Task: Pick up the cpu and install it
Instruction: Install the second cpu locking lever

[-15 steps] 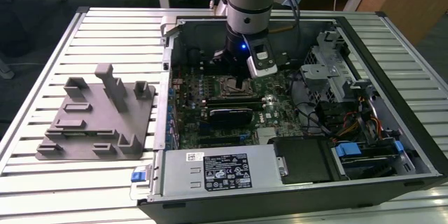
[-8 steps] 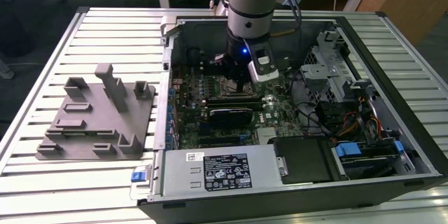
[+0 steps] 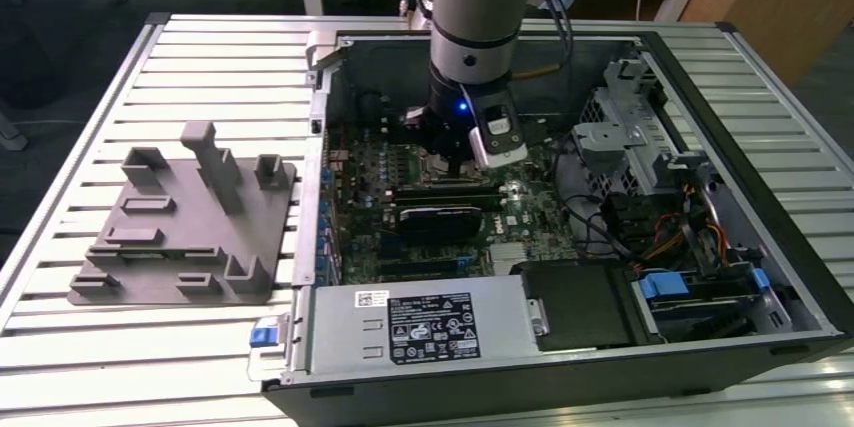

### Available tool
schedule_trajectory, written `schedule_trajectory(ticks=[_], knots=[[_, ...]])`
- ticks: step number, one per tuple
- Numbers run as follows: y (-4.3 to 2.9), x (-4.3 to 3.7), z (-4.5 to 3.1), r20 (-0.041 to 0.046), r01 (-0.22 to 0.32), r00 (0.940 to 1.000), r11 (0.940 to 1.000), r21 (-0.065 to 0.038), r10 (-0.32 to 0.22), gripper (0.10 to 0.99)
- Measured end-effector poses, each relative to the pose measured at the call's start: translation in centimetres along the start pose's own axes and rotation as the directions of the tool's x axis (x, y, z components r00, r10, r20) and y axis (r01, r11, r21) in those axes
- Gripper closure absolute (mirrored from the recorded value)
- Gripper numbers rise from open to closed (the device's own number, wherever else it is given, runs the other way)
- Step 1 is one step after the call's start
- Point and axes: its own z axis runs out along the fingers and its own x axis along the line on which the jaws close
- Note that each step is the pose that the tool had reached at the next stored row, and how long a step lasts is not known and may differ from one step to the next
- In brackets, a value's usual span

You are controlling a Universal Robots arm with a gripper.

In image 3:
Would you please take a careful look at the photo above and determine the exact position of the silver CPU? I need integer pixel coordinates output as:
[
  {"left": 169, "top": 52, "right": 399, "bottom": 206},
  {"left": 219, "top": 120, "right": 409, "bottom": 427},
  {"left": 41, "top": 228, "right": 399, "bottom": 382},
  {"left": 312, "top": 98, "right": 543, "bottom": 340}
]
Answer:
[{"left": 424, "top": 154, "right": 476, "bottom": 179}]

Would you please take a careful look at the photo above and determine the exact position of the black graphics card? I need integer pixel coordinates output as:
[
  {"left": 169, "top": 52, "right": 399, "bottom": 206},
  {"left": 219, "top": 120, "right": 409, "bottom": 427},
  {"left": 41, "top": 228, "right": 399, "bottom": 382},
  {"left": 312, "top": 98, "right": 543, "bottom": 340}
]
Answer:
[{"left": 397, "top": 204, "right": 483, "bottom": 248}]

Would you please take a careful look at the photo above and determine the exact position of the green motherboard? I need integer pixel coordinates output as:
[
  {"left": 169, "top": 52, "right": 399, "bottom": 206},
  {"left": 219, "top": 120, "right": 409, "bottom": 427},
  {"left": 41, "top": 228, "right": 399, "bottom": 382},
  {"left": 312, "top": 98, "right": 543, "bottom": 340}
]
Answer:
[{"left": 321, "top": 116, "right": 592, "bottom": 286}]

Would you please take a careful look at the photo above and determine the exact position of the silver chipset heatsink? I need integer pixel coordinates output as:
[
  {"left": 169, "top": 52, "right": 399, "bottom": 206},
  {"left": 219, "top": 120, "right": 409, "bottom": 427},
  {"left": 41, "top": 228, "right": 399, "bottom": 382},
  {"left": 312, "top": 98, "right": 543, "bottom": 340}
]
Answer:
[{"left": 489, "top": 241, "right": 535, "bottom": 268}]

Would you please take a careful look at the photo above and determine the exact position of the black expansion slot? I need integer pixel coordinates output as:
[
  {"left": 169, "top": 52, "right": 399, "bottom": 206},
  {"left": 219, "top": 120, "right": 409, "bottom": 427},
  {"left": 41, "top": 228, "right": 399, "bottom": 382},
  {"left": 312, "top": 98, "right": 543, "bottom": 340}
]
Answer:
[{"left": 376, "top": 257, "right": 459, "bottom": 282}]

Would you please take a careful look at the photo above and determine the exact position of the metal drive cage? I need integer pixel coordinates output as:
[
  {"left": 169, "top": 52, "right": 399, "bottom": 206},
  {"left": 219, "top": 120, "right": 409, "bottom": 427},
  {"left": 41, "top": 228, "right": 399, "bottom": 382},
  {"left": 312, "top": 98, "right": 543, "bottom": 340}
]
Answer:
[{"left": 569, "top": 59, "right": 675, "bottom": 198}]

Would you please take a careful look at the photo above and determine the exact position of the black plastic shroud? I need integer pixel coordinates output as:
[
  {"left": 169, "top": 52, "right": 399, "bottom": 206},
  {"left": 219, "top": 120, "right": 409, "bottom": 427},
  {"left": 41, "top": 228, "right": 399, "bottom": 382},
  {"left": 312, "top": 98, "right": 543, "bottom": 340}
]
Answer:
[{"left": 519, "top": 264, "right": 659, "bottom": 352}]

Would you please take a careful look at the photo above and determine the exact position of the silver power supply unit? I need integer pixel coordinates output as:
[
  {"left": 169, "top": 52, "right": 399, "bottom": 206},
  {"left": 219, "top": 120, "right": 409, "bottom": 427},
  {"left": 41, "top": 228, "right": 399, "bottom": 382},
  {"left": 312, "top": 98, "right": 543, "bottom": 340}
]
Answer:
[{"left": 303, "top": 286, "right": 539, "bottom": 376}]

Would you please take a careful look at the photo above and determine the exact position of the grey parts rack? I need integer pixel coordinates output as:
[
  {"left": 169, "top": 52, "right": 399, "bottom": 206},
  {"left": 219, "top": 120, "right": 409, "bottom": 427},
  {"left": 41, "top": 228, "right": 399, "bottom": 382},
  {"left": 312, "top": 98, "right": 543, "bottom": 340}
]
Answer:
[{"left": 65, "top": 120, "right": 300, "bottom": 307}]

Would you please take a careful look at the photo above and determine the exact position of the black PC case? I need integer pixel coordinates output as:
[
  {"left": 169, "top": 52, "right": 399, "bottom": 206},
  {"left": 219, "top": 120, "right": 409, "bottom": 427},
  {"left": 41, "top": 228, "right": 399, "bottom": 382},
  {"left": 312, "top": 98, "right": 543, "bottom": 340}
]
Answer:
[{"left": 257, "top": 21, "right": 854, "bottom": 427}]

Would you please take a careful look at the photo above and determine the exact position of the white black-faced wrist camera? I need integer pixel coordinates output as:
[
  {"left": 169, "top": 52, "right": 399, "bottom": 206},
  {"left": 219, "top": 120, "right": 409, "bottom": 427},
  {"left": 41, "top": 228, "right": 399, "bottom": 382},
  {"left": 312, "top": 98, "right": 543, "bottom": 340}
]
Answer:
[{"left": 468, "top": 91, "right": 531, "bottom": 169}]

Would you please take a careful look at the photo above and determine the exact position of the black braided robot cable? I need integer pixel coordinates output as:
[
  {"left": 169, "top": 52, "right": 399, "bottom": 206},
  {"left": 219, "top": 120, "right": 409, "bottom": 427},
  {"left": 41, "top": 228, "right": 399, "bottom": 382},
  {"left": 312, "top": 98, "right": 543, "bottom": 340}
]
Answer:
[{"left": 531, "top": 0, "right": 576, "bottom": 74}]

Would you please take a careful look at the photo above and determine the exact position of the black wire bundle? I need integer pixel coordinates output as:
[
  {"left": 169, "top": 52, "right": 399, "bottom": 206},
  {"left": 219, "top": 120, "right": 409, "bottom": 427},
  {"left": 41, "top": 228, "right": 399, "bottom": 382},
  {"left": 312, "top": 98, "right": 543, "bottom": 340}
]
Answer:
[{"left": 559, "top": 194, "right": 642, "bottom": 261}]

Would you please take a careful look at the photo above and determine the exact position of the coloured wire bundle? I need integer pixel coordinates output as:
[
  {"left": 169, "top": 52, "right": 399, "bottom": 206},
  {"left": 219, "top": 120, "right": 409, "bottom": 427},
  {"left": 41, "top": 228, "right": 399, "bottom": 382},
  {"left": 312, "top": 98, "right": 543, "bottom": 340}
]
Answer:
[{"left": 639, "top": 211, "right": 728, "bottom": 268}]

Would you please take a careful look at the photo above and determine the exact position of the blue disk carrier handle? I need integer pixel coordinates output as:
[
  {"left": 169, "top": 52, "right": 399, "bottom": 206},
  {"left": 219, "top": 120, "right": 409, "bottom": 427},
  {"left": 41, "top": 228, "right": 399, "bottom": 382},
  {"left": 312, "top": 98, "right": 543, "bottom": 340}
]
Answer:
[{"left": 636, "top": 271, "right": 690, "bottom": 307}]

